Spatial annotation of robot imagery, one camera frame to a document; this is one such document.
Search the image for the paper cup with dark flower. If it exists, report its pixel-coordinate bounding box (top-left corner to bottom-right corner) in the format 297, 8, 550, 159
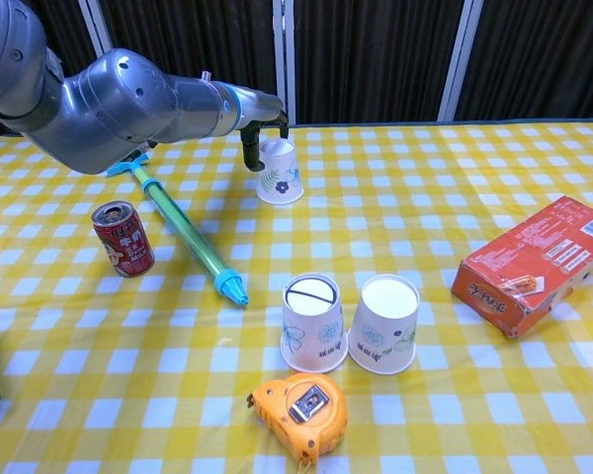
255, 137, 305, 206

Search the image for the orange red cardboard box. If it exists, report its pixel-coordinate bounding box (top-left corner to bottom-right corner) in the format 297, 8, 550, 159
450, 196, 593, 341

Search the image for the red milk drink can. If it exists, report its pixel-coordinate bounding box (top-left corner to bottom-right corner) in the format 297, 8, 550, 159
90, 199, 156, 278

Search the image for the orange tape measure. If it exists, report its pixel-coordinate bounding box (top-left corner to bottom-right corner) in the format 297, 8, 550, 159
246, 370, 350, 466

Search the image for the white metal frame post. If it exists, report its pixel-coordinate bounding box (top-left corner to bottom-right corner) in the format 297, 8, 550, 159
77, 0, 113, 56
437, 0, 485, 122
272, 0, 297, 126

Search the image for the paper cup with line mark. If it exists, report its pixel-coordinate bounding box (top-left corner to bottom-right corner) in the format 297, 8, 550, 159
280, 273, 350, 374

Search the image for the paper cup with green flower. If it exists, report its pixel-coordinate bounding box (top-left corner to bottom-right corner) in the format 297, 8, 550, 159
348, 274, 421, 375

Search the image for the green blue water pump toy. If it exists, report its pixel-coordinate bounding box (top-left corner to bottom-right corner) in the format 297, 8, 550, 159
105, 150, 250, 310

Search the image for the yellow white checked tablecloth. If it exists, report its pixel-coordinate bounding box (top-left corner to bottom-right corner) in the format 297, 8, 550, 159
0, 120, 593, 474

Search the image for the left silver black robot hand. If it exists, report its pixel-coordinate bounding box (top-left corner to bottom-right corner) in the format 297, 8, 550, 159
239, 88, 291, 172

